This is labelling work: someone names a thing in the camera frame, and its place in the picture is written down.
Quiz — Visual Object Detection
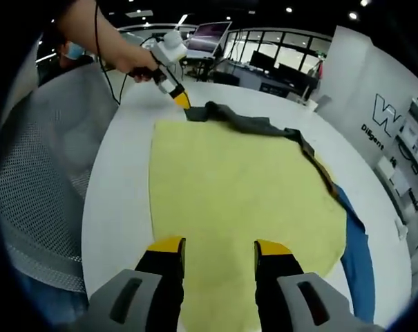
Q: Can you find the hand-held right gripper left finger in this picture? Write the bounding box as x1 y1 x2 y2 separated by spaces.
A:
87 236 187 332

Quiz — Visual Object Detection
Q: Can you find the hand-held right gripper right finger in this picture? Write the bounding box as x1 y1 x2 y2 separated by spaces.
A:
253 238 386 332

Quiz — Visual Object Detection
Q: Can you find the grey and blue garment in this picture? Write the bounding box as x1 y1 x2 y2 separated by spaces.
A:
185 100 376 302

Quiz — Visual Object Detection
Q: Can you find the yellow cloth template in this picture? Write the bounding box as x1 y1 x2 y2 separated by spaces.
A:
149 118 350 332

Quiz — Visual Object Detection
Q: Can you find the person's left hand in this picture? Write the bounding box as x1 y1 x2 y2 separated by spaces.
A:
113 48 158 75

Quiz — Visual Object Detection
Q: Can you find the purple lit screen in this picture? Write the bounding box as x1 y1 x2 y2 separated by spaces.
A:
187 21 233 59

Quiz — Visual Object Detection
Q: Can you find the black monitor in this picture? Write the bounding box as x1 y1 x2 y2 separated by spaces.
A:
276 63 319 93
249 50 277 72

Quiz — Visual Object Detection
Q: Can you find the person's leg in jeans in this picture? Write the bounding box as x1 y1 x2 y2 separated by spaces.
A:
18 271 92 326

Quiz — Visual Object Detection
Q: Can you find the grey chair back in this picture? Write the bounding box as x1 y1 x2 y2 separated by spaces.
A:
314 95 334 112

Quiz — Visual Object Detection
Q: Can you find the grey mesh chair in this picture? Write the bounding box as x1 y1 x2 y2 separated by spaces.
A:
0 65 120 292

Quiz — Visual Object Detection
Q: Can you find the grey metal shelf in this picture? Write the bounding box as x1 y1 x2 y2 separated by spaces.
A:
373 96 418 250

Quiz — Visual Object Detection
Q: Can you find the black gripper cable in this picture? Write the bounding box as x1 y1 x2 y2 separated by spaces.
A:
93 0 123 106

